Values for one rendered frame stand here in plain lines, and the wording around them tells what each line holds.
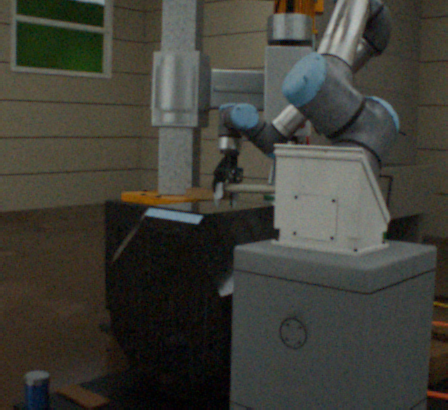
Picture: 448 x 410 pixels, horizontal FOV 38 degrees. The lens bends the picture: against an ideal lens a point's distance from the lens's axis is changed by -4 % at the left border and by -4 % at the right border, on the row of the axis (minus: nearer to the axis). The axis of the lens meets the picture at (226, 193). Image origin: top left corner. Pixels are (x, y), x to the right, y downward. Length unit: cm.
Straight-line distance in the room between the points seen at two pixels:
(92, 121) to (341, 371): 868
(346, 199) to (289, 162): 19
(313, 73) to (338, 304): 58
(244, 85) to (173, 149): 53
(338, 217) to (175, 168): 209
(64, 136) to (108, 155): 87
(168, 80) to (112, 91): 671
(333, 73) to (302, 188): 31
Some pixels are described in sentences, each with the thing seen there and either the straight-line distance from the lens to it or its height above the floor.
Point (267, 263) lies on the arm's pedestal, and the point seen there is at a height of 82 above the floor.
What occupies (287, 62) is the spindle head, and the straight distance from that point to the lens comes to 315.
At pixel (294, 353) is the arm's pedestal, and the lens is 165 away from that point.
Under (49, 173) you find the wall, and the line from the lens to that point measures 961.
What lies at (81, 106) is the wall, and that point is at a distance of 990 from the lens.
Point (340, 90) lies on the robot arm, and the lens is 174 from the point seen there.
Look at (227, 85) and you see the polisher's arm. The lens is 370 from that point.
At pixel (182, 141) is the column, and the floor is 107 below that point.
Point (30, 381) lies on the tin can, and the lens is 279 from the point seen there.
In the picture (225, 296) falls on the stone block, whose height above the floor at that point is 55.
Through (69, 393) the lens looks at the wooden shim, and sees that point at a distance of 293.
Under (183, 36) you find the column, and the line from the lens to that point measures 366.
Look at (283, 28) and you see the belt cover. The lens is 315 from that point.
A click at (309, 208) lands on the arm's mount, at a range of 167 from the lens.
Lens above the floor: 114
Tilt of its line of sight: 5 degrees down
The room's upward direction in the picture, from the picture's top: 1 degrees clockwise
